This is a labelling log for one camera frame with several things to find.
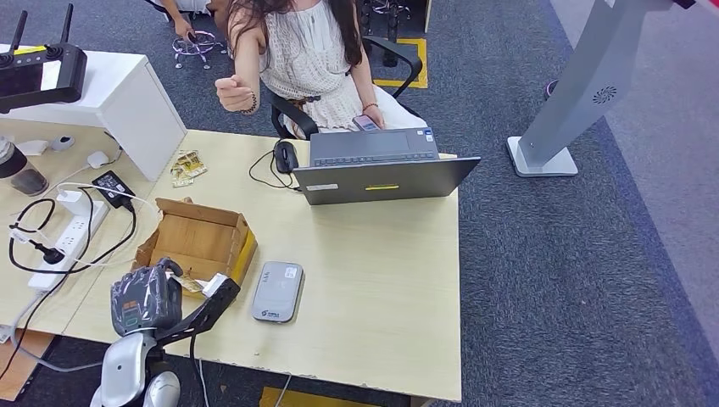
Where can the person's right forearm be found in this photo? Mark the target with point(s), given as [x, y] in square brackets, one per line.
[247, 67]

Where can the black controller with antennas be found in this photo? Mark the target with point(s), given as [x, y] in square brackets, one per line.
[60, 78]

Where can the yellow patterned paper packet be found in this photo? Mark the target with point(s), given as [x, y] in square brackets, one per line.
[180, 180]

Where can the white power strip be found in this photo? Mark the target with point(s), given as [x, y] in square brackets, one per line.
[69, 244]

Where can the yellow floor tape marking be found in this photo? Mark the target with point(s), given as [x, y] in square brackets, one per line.
[420, 67]
[303, 400]

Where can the black office chair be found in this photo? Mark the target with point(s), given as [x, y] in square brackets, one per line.
[298, 118]

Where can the person's right hand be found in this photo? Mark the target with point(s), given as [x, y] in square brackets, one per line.
[233, 92]

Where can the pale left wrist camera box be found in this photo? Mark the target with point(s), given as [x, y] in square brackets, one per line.
[215, 285]

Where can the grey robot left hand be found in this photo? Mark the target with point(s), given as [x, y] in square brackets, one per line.
[143, 300]

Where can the black camera bracket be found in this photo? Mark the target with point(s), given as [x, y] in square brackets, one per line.
[208, 314]

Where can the chrome stool base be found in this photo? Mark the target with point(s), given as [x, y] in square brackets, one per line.
[196, 47]

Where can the dark round object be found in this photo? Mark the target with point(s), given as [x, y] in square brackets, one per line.
[549, 92]

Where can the black power adapter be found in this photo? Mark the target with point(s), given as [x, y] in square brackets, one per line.
[113, 189]

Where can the open cardboard box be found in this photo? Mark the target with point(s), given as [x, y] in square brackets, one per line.
[202, 236]

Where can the white charger plug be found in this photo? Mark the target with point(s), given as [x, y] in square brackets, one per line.
[69, 202]

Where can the brown board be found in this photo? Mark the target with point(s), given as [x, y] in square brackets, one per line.
[17, 382]

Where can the person's left hand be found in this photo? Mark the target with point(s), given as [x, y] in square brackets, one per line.
[377, 115]

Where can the black power plug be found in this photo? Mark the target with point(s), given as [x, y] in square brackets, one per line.
[53, 257]

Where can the person's left forearm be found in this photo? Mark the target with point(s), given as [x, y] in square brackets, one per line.
[365, 90]

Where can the smartphone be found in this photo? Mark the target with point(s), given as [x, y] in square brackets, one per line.
[365, 122]

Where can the black computer mouse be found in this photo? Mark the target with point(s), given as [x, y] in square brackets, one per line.
[286, 157]

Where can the grey laptop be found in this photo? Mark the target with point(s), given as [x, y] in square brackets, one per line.
[382, 180]

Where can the person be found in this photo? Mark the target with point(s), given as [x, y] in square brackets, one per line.
[309, 62]
[182, 25]

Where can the room key card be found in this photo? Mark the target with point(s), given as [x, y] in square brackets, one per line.
[191, 285]

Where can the golden ID card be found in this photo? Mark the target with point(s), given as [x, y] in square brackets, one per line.
[192, 163]

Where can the white cabinet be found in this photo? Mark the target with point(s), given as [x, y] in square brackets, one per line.
[135, 107]

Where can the grey card reader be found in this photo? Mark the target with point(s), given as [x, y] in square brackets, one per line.
[278, 292]

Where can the white small adapter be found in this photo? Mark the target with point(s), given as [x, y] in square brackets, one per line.
[98, 159]

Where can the white round small camera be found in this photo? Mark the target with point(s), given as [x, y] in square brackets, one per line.
[62, 142]

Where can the white flat small device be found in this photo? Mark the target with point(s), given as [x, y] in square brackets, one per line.
[32, 147]

